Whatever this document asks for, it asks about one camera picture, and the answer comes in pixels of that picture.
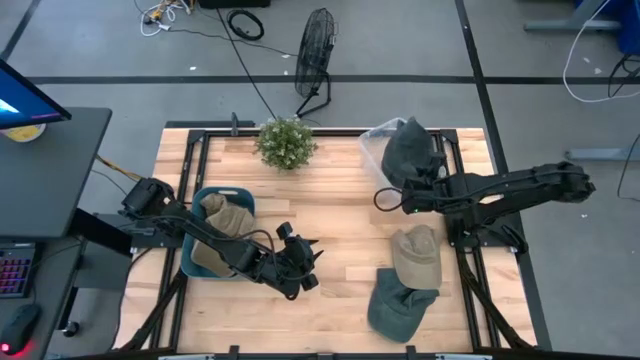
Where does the coiled black cable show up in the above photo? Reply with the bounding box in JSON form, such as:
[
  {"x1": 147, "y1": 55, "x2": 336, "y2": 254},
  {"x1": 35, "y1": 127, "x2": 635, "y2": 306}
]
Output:
[{"x1": 226, "y1": 8, "x2": 266, "y2": 43}]

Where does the black computer mouse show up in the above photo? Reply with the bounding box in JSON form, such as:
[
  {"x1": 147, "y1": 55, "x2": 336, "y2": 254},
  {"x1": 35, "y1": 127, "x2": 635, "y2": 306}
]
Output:
[{"x1": 0, "y1": 303, "x2": 43, "y2": 357}]

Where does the black desk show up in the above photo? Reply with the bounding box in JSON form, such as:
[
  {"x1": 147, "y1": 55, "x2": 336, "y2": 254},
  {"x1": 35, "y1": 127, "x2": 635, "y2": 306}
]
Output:
[{"x1": 0, "y1": 106, "x2": 114, "y2": 242}]

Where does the beige corduroy cap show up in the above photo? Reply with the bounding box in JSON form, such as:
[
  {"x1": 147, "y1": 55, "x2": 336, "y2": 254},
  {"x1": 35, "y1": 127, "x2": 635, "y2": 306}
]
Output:
[
  {"x1": 199, "y1": 192, "x2": 257, "y2": 239},
  {"x1": 189, "y1": 238, "x2": 241, "y2": 279},
  {"x1": 389, "y1": 223, "x2": 444, "y2": 292}
]

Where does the yellow round plate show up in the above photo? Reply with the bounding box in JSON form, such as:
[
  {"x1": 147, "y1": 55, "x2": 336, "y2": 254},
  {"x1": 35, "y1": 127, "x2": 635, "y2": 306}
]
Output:
[{"x1": 0, "y1": 123, "x2": 48, "y2": 144}]

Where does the grey table leg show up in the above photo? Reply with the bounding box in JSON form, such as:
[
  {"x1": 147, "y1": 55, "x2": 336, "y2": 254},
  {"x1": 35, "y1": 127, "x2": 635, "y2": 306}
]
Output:
[
  {"x1": 564, "y1": 146, "x2": 640, "y2": 163},
  {"x1": 523, "y1": 0, "x2": 622, "y2": 33}
]

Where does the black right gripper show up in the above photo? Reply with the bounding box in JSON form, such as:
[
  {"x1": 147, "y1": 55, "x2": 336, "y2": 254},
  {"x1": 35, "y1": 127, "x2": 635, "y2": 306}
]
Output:
[{"x1": 399, "y1": 153, "x2": 454, "y2": 215}]

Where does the long black floor cable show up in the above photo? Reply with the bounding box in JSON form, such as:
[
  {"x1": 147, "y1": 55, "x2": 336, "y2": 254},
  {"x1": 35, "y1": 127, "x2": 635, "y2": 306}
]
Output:
[{"x1": 213, "y1": 0, "x2": 278, "y2": 120}]

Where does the blue plastic bin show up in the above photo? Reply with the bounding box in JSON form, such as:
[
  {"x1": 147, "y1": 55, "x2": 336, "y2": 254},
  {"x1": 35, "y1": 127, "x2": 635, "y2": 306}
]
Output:
[{"x1": 179, "y1": 185, "x2": 258, "y2": 280}]

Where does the long white floor cable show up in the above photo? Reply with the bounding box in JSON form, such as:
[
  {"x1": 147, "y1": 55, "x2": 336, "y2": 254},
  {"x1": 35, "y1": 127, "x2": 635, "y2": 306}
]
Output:
[{"x1": 561, "y1": 0, "x2": 640, "y2": 104}]

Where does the black aluminium rig frame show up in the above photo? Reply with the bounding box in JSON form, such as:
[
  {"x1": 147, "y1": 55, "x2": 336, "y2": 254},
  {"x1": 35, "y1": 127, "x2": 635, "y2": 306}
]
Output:
[{"x1": 117, "y1": 117, "x2": 539, "y2": 360}]

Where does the black floor fan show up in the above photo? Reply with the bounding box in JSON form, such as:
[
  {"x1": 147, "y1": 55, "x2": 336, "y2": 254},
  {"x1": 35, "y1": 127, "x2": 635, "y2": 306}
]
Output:
[{"x1": 293, "y1": 6, "x2": 340, "y2": 120}]

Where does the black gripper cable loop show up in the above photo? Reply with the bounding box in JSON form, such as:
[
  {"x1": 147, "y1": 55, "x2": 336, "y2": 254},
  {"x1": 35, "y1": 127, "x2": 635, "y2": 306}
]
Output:
[{"x1": 372, "y1": 186, "x2": 405, "y2": 213}]

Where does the yellow cable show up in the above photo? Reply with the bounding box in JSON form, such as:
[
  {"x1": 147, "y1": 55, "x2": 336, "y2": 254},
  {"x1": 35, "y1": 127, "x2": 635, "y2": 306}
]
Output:
[{"x1": 94, "y1": 154, "x2": 144, "y2": 183}]

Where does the white cable bundle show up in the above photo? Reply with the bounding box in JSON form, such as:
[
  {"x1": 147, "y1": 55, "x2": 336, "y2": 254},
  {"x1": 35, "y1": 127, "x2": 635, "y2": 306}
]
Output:
[{"x1": 133, "y1": 0, "x2": 195, "y2": 38}]

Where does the small green potted plant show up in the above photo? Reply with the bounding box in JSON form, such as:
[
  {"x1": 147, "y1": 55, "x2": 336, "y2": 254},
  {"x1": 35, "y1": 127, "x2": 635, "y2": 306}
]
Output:
[{"x1": 253, "y1": 116, "x2": 319, "y2": 172}]

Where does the backlit keyboard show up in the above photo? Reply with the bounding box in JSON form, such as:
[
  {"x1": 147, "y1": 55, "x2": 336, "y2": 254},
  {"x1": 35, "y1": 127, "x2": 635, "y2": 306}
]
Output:
[{"x1": 0, "y1": 242, "x2": 38, "y2": 300}]

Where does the dark green cap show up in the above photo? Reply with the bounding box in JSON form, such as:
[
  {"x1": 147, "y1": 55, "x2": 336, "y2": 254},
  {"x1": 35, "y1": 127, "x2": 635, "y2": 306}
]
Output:
[
  {"x1": 366, "y1": 267, "x2": 441, "y2": 345},
  {"x1": 380, "y1": 116, "x2": 448, "y2": 190}
]

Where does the clear plastic bin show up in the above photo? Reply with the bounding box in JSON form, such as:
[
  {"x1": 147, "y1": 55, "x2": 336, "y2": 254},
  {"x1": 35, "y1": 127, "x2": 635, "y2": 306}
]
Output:
[{"x1": 357, "y1": 117, "x2": 454, "y2": 226}]

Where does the computer monitor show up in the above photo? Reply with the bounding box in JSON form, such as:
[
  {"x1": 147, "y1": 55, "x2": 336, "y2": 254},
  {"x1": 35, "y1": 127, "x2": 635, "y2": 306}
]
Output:
[{"x1": 0, "y1": 58, "x2": 73, "y2": 131}]

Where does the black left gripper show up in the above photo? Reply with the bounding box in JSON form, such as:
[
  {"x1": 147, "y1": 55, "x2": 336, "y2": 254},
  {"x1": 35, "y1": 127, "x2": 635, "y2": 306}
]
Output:
[{"x1": 269, "y1": 235, "x2": 325, "y2": 301}]

